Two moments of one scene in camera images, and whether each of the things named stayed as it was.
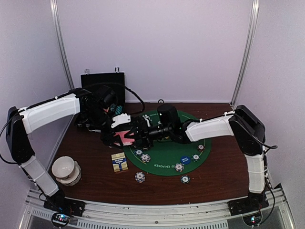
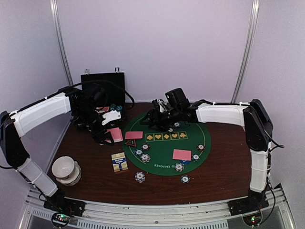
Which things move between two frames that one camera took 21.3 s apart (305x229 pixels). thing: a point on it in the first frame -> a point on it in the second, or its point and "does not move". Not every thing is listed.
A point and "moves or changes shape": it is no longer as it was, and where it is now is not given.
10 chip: (179, 167) does not move
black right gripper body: (153, 133) -> (163, 121)
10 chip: (145, 158) does not move
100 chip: (201, 147) does not move
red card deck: (126, 141) moves or changes shape
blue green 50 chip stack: (185, 179) does not move
